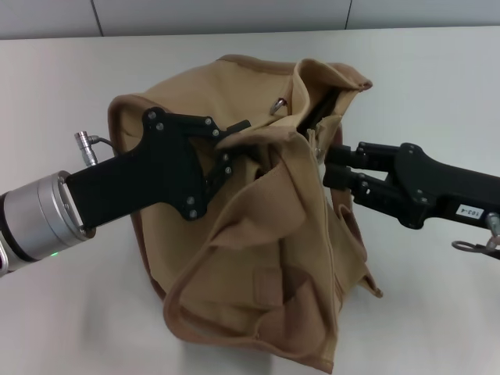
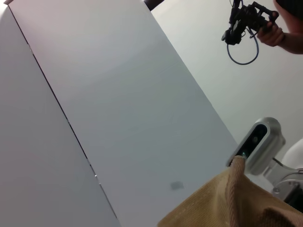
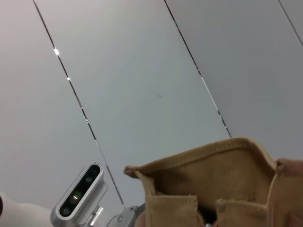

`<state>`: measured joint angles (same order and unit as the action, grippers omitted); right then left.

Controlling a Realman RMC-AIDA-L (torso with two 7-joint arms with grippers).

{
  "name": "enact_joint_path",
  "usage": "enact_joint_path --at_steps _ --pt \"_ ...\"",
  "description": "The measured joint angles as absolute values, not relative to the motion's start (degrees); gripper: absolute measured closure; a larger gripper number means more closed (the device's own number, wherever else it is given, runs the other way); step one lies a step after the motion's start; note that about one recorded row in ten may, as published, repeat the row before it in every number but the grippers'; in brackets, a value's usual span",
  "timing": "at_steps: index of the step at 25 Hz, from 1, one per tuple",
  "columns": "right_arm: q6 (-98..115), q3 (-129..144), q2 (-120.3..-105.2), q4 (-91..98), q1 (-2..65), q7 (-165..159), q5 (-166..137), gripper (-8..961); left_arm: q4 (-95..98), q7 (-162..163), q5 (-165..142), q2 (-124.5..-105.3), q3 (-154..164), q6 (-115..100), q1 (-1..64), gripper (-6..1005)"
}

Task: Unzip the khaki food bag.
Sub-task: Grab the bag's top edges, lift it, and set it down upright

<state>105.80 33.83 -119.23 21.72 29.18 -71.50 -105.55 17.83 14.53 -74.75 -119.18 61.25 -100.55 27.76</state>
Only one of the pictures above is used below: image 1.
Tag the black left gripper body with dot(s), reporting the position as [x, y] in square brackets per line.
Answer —
[156, 176]

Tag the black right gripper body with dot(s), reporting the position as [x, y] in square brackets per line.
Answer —
[441, 187]

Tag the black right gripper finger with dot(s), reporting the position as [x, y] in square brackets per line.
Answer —
[371, 191]
[359, 156]

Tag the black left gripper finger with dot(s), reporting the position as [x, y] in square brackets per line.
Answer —
[203, 125]
[220, 172]

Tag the khaki canvas food bag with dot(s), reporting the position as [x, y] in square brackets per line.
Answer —
[254, 234]

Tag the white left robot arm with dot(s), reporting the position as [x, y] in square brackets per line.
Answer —
[35, 218]

